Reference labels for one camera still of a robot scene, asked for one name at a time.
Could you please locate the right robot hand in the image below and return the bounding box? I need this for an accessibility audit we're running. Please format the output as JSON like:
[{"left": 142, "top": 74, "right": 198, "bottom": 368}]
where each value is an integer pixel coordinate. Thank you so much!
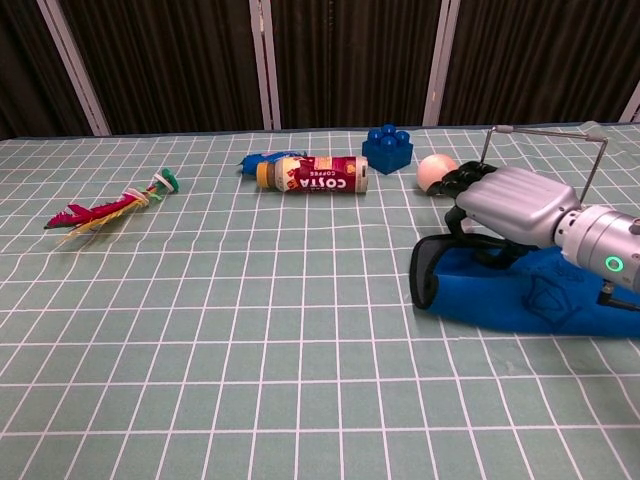
[{"left": 427, "top": 159, "right": 582, "bottom": 270}]

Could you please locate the black and blue cloth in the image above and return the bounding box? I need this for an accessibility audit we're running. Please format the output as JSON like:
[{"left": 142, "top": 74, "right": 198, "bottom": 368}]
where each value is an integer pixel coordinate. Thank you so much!
[{"left": 408, "top": 233, "right": 640, "bottom": 341}]

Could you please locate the green grid cutting mat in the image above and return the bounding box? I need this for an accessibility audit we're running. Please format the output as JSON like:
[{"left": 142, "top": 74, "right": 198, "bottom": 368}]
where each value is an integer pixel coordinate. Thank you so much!
[{"left": 0, "top": 122, "right": 640, "bottom": 480}]

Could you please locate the peach ball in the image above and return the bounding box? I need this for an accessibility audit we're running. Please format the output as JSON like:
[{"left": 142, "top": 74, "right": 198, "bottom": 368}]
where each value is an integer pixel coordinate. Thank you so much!
[{"left": 416, "top": 153, "right": 459, "bottom": 194}]

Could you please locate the blue building block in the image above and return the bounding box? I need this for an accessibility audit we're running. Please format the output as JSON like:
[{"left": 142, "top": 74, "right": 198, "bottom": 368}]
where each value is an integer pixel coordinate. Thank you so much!
[{"left": 361, "top": 124, "right": 414, "bottom": 176}]

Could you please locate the Costa coffee bottle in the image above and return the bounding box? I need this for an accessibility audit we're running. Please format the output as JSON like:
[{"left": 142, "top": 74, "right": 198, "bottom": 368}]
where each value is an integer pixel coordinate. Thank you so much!
[{"left": 255, "top": 155, "right": 370, "bottom": 194}]

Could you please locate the blue snack packet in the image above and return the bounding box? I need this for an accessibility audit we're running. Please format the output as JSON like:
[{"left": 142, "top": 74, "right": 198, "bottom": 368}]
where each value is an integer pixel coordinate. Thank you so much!
[{"left": 238, "top": 149, "right": 309, "bottom": 176}]

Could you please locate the colourful feather toy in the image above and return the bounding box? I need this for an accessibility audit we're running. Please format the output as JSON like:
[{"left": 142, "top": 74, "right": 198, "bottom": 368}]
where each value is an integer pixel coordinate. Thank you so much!
[{"left": 43, "top": 168, "right": 180, "bottom": 245}]

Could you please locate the metal wire rack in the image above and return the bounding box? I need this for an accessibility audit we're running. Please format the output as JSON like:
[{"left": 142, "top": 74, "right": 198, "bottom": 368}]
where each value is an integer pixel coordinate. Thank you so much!
[{"left": 477, "top": 124, "right": 609, "bottom": 204}]

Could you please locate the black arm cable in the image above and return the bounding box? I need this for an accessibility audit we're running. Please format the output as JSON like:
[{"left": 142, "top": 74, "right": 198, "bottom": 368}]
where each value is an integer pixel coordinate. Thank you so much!
[{"left": 596, "top": 282, "right": 640, "bottom": 312}]

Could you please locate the white partition post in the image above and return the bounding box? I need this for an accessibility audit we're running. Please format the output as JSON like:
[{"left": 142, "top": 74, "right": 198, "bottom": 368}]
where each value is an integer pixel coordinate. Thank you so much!
[
  {"left": 248, "top": 0, "right": 283, "bottom": 131},
  {"left": 422, "top": 0, "right": 462, "bottom": 127},
  {"left": 618, "top": 82, "right": 640, "bottom": 124},
  {"left": 37, "top": 0, "right": 111, "bottom": 137}
]

